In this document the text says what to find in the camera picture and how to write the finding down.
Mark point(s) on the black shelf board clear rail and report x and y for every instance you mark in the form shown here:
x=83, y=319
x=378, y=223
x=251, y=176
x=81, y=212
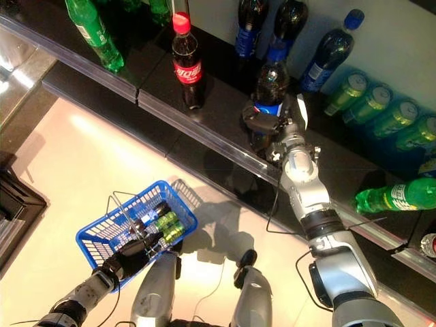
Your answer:
x=102, y=109
x=221, y=170
x=44, y=37
x=221, y=112
x=422, y=262

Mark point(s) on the Coca-Cola bottle red cap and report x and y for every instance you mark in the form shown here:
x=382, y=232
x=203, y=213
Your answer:
x=188, y=68

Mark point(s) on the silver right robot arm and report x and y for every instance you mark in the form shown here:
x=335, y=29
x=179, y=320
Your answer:
x=306, y=190

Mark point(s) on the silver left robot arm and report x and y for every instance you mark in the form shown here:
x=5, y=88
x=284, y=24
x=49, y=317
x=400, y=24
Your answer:
x=85, y=293

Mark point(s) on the dark shelf base frame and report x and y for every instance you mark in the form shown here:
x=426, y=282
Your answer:
x=20, y=211

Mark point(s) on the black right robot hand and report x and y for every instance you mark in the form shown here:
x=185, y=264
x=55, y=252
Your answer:
x=262, y=122

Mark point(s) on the small water bottle red cap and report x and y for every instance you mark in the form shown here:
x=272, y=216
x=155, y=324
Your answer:
x=430, y=245

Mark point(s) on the blue plastic shopping basket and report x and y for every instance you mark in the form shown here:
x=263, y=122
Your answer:
x=95, y=235

